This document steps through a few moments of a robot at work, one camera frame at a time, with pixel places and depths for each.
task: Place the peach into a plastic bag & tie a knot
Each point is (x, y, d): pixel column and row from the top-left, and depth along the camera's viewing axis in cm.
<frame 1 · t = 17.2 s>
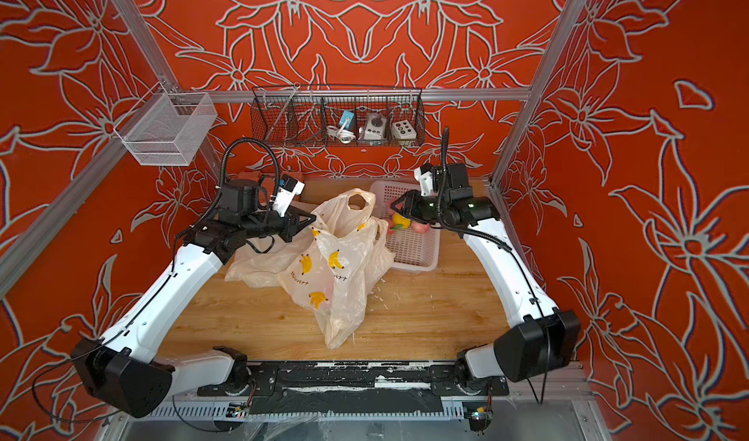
left hand: (312, 214, 72), fingers closed
right hand: (388, 206, 73), fingers open
banana print plastic bag: (346, 252, 72), point 25 cm above the table
plain translucent plastic bag: (259, 261, 94), point 4 cm above the table
pink perforated plastic basket: (413, 251, 99), on the table
pink peach: (419, 227, 100), point 6 cm above the table
yellow lemon: (398, 220, 102), point 6 cm above the table

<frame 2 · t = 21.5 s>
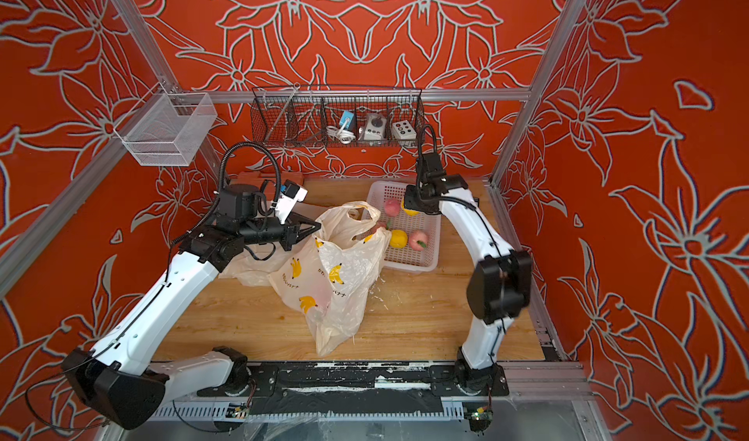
left hand: (317, 223, 69), fingers closed
right hand: (403, 199, 87), fingers open
pink peach: (418, 240, 94), point 8 cm above the table
yellow lemon: (402, 239, 95), point 8 cm above the table
pink peach 2: (392, 208, 106), point 6 cm above the table
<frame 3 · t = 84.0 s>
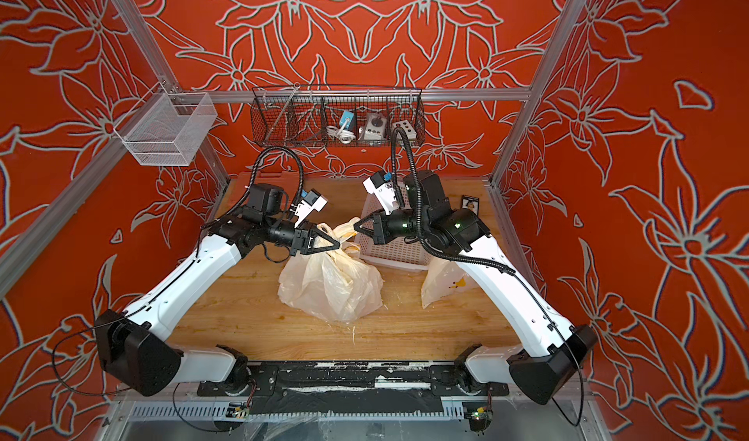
left hand: (334, 245, 66), fingers closed
right hand: (351, 226, 62), fingers closed
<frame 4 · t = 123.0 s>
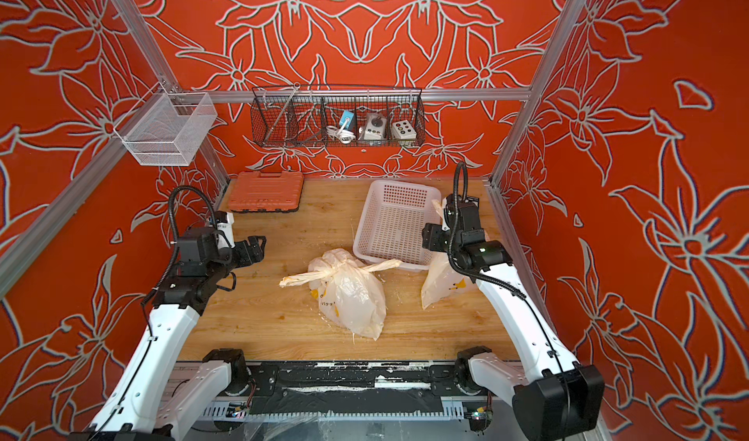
left hand: (251, 238, 77), fingers open
right hand: (425, 231, 78), fingers open
plain translucent plastic bag: (347, 290, 72), point 18 cm above the table
